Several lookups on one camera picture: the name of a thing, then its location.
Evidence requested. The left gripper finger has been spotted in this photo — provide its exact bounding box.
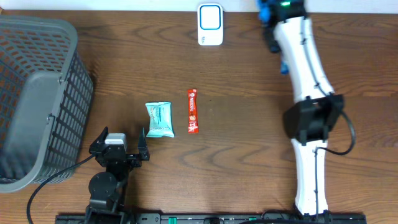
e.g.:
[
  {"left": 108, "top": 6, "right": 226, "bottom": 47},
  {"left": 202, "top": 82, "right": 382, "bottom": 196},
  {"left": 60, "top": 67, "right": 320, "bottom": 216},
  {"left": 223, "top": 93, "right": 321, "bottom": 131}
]
[
  {"left": 95, "top": 126, "right": 108, "bottom": 144},
  {"left": 137, "top": 128, "right": 149, "bottom": 156}
]

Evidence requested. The blue Oreo cookie pack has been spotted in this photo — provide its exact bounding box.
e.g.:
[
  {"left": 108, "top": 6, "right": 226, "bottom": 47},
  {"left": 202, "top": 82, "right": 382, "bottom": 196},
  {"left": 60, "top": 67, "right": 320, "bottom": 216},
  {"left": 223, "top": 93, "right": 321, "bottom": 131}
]
[{"left": 256, "top": 0, "right": 290, "bottom": 75}]

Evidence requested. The mint green wipes pack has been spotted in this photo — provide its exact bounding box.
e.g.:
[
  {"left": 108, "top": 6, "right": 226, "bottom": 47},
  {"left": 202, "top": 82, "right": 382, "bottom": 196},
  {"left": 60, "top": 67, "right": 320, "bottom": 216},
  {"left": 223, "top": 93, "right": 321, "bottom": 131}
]
[{"left": 146, "top": 101, "right": 175, "bottom": 138}]

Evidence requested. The red coffee stick sachet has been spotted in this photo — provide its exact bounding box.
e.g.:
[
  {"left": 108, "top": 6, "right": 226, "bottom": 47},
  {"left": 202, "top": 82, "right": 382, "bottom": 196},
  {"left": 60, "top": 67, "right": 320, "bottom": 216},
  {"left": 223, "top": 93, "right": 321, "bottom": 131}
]
[{"left": 187, "top": 89, "right": 199, "bottom": 134}]

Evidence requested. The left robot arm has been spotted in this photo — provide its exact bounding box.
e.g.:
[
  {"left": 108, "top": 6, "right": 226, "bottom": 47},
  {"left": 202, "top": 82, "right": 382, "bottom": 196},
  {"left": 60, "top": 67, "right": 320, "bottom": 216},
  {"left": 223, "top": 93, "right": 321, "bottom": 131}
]
[{"left": 83, "top": 127, "right": 150, "bottom": 224}]

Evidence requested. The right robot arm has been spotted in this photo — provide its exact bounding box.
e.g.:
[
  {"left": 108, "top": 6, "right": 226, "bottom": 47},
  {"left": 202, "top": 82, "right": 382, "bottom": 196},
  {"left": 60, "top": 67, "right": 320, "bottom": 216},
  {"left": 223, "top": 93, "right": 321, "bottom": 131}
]
[{"left": 259, "top": 1, "right": 344, "bottom": 223}]

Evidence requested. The white barcode scanner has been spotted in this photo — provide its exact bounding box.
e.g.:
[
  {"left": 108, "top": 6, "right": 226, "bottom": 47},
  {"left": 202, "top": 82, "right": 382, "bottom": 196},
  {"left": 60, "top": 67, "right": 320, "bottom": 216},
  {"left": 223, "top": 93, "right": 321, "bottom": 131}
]
[{"left": 197, "top": 3, "right": 224, "bottom": 46}]

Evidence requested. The grey plastic basket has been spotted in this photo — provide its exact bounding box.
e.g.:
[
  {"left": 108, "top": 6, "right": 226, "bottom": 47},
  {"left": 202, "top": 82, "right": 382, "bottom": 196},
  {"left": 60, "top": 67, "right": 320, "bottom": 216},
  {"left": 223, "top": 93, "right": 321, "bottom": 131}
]
[{"left": 1, "top": 16, "right": 94, "bottom": 193}]

